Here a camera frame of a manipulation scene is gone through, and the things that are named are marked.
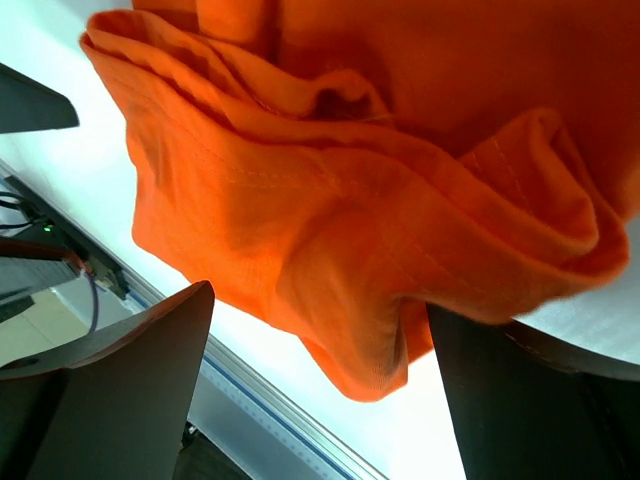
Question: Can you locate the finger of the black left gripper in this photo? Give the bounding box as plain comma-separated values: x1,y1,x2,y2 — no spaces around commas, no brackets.
0,64,79,134

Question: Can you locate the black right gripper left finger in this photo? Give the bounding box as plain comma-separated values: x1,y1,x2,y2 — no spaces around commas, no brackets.
1,281,215,479

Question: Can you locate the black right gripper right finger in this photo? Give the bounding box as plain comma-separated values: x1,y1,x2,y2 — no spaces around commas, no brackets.
427,305,639,479

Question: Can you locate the orange t shirt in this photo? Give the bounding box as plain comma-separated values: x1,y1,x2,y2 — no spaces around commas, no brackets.
80,1,639,402

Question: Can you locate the aluminium mounting rail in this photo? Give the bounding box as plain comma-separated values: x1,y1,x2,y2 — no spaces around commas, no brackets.
0,159,391,480

